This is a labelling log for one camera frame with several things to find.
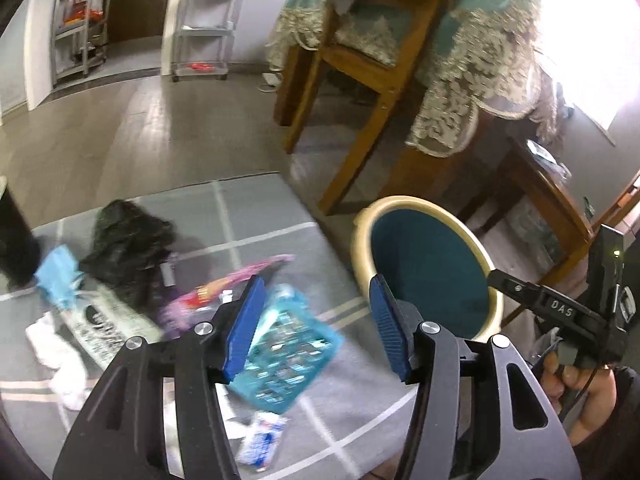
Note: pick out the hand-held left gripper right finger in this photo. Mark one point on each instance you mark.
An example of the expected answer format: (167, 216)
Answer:
(387, 325)

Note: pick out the white shelf rack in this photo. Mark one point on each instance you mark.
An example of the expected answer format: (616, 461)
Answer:
(205, 30)

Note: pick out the small white blue packet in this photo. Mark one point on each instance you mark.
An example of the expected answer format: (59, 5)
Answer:
(262, 440)

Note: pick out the grey metal shelf rack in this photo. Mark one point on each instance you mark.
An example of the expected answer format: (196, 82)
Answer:
(82, 20)

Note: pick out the teal lace seat cushion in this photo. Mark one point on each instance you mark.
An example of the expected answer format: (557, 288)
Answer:
(375, 30)

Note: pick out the wooden chair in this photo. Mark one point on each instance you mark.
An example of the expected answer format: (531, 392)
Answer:
(380, 110)

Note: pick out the person's right hand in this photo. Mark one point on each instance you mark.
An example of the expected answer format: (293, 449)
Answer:
(552, 380)

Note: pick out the light blue cloth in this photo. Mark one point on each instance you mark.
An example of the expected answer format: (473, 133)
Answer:
(57, 275)

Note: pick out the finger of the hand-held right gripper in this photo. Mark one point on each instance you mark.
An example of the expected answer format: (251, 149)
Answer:
(550, 302)

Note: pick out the white slippers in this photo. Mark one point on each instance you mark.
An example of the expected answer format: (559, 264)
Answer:
(270, 82)

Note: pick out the teal bin with cream rim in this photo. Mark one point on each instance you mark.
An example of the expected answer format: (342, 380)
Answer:
(425, 245)

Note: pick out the white tissue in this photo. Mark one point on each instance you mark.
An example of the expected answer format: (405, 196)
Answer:
(65, 380)

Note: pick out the wooden bench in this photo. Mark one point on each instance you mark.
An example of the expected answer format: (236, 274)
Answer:
(545, 195)

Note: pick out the purple pink wrapper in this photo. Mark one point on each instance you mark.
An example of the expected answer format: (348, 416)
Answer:
(185, 305)

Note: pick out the grey mat with white lines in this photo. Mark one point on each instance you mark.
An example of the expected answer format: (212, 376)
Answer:
(280, 220)

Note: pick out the black plastic bag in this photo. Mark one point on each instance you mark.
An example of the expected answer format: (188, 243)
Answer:
(125, 245)

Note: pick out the teal plastic packet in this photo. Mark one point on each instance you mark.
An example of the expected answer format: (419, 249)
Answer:
(285, 350)

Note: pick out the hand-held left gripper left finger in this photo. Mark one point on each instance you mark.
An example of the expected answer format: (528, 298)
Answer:
(245, 325)

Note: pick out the printed paper box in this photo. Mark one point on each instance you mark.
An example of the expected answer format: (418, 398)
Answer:
(110, 325)

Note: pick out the brown wooden cabinet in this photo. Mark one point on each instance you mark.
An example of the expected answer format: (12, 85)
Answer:
(140, 12)

